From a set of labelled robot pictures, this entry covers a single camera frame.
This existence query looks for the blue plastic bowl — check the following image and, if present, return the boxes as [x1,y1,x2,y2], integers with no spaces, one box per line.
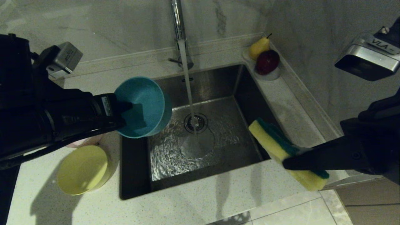
[114,77,173,139]

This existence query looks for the green and yellow sponge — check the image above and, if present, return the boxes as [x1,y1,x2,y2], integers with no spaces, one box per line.
[248,118,330,192]

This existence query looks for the chrome faucet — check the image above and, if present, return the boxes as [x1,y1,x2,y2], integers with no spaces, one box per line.
[168,0,194,70]

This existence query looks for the stainless steel sink basin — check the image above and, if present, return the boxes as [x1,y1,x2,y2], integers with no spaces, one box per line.
[119,64,295,200]

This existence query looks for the pink plastic bowl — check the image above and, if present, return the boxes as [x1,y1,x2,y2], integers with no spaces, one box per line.
[66,134,104,148]

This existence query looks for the yellow plastic bowl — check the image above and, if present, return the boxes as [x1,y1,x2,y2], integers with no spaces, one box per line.
[57,145,112,196]

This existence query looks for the clear running water stream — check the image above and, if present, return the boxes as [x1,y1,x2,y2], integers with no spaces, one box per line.
[178,40,199,136]

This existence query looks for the round metal drain strainer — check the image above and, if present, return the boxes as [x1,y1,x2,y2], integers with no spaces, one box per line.
[184,113,208,134]

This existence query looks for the small white dish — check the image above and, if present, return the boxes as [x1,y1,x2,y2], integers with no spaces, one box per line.
[242,48,281,82]

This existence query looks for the dark red apple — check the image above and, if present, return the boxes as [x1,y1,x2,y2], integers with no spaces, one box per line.
[256,49,280,76]

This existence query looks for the black induction cooktop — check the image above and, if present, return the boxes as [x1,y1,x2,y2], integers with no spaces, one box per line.
[0,165,21,225]

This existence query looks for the yellow pear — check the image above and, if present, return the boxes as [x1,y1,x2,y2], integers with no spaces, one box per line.
[248,34,272,61]

